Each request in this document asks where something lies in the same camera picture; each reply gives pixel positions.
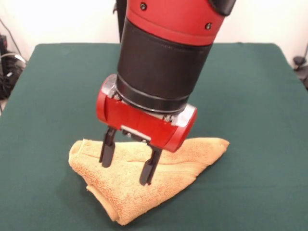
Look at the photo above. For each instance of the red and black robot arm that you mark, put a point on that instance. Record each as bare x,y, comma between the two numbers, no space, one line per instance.
163,60

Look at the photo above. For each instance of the dark green table cloth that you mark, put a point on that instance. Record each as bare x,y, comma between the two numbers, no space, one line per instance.
240,96

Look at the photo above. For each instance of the orange terry towel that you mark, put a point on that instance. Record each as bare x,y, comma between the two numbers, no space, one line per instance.
125,199

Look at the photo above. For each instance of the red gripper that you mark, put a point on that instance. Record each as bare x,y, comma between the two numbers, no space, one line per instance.
144,127

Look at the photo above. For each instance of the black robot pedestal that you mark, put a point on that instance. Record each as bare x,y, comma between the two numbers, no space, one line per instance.
119,24

